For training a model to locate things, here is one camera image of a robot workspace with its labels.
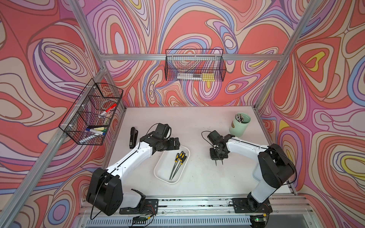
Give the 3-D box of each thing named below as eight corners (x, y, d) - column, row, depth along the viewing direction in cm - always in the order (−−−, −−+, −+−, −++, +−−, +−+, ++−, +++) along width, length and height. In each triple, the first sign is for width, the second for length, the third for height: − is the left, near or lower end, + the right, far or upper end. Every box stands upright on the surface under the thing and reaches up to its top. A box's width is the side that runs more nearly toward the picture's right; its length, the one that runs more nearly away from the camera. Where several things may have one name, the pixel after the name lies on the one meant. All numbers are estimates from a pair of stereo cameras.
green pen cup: (230, 137, 103) (237, 121, 89) (228, 127, 109) (234, 111, 95) (245, 137, 103) (254, 121, 90) (242, 127, 109) (250, 111, 95)
